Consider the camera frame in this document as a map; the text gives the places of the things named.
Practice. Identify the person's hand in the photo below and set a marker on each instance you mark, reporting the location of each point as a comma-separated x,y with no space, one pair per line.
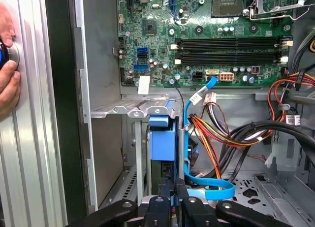
8,89

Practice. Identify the green motherboard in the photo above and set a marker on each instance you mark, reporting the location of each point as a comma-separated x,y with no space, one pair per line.
162,40

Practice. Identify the black SATA port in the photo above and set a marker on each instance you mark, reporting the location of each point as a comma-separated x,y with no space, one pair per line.
142,57

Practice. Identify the CPU socket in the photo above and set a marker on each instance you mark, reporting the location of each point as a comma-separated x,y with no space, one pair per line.
227,3

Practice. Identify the metal disk bay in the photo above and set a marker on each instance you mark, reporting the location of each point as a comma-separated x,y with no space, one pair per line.
115,110

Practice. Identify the black open PC case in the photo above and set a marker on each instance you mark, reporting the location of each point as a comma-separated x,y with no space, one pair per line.
64,89

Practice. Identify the beige board power socket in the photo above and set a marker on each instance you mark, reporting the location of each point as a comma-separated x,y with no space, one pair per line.
227,77

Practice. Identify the hard disk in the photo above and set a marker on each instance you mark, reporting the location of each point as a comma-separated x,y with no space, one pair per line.
162,143

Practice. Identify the white paper sticker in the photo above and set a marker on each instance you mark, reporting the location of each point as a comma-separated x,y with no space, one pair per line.
144,85

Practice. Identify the black chipset chip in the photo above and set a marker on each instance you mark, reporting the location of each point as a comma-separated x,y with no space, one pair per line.
150,27

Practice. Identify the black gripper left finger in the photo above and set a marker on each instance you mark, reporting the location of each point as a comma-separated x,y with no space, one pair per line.
157,212

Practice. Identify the blue expansion slot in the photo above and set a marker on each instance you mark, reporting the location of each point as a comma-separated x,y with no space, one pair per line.
173,5

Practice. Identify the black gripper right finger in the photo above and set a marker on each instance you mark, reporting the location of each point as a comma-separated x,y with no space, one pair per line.
197,212

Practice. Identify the black RAM slot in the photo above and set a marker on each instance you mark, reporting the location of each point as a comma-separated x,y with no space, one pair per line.
229,41
231,55
231,61
229,46

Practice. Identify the blue SATA port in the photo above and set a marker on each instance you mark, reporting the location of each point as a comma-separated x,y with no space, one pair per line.
142,50

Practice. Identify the black expansion slot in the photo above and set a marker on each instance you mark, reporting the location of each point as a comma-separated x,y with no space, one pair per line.
130,3

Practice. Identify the orange SATA port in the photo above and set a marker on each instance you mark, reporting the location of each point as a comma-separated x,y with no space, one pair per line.
212,72

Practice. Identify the metal locking lever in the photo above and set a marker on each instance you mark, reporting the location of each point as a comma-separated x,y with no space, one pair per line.
283,10

